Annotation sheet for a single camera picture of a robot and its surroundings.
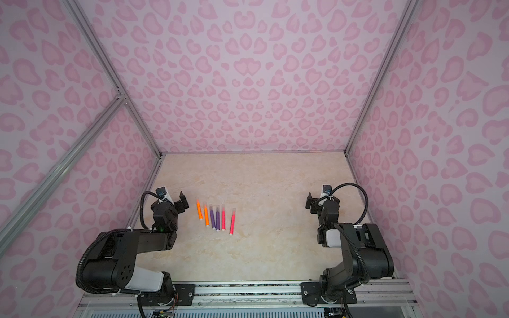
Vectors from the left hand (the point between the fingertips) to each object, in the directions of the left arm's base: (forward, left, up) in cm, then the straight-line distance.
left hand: (173, 193), depth 90 cm
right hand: (+1, -68, -2) cm, 68 cm away
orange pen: (-3, -11, -9) cm, 15 cm away
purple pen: (-8, -17, -9) cm, 21 cm away
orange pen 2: (-6, -14, -10) cm, 18 cm away
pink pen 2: (-9, -27, -10) cm, 30 cm away
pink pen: (-8, -22, -10) cm, 26 cm away
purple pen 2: (-8, -20, -10) cm, 24 cm away
